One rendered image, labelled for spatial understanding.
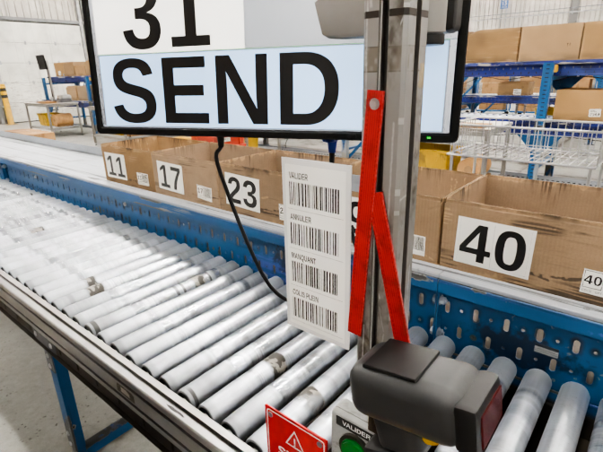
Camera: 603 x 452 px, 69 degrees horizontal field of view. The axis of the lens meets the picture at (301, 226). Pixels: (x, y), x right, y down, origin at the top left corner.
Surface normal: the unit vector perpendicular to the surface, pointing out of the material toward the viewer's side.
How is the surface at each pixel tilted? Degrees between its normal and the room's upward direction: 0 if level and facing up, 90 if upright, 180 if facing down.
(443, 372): 8
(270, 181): 90
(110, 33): 86
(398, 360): 8
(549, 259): 91
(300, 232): 90
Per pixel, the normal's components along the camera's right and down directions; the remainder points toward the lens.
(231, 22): -0.33, 0.26
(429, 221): -0.63, 0.27
